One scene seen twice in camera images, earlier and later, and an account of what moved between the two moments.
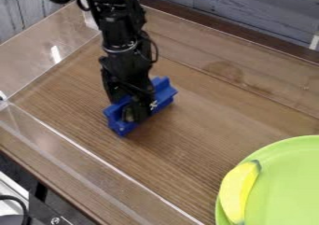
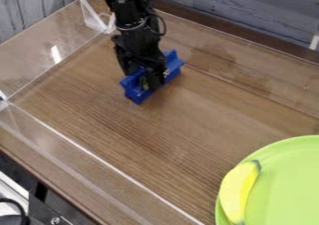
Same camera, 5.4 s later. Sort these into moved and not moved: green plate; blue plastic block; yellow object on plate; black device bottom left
Moved: blue plastic block
Not moved: green plate; yellow object on plate; black device bottom left
